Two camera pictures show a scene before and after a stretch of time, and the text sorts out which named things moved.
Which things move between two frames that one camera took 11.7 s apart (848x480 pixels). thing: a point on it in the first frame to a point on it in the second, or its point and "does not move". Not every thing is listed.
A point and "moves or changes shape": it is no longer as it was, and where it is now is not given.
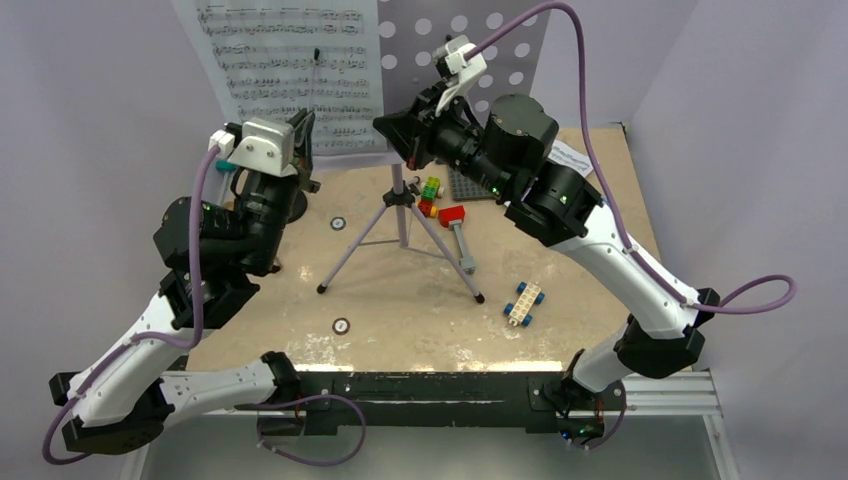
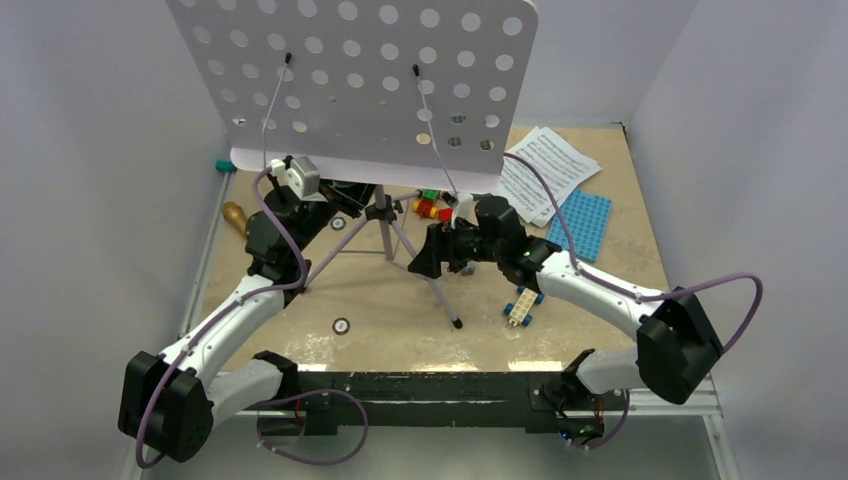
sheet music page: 580,162 moves or changes shape
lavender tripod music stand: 409,28 moves or changes shape
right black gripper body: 449,138 to 466,245
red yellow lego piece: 427,208 does not move
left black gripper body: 270,209 to 339,199
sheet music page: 267,59 moves or changes shape
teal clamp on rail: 226,165 does not move
